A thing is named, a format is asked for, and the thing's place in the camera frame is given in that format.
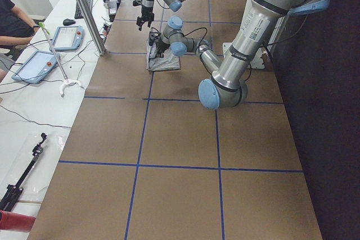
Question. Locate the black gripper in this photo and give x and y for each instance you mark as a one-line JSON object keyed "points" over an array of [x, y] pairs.
{"points": [[161, 46], [146, 12]]}

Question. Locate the blue white striped polo shirt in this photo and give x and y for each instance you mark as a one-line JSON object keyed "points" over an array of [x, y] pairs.
{"points": [[167, 63]]}

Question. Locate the black computer mouse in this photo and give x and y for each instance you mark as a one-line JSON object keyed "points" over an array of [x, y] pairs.
{"points": [[68, 22]]}

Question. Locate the upper blue teach pendant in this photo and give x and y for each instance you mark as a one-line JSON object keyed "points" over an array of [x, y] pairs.
{"points": [[68, 38]]}

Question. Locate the blue teach pendant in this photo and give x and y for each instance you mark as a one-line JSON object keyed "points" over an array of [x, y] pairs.
{"points": [[68, 38], [38, 65]]}

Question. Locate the metal rod with hook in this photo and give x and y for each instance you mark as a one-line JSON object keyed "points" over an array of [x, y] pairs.
{"points": [[66, 81]]}

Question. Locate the lower blue teach pendant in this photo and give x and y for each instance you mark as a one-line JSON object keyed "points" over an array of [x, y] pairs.
{"points": [[38, 65]]}

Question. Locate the seated person in black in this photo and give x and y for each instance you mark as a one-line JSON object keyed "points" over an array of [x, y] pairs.
{"points": [[17, 27]]}

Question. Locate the red cylinder object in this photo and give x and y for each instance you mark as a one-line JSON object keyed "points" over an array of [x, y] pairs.
{"points": [[16, 222]]}

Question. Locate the wrist black camera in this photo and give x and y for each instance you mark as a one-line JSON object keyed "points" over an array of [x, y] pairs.
{"points": [[137, 3], [153, 37]]}

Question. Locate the aluminium frame post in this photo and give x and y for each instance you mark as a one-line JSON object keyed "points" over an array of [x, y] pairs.
{"points": [[91, 25]]}

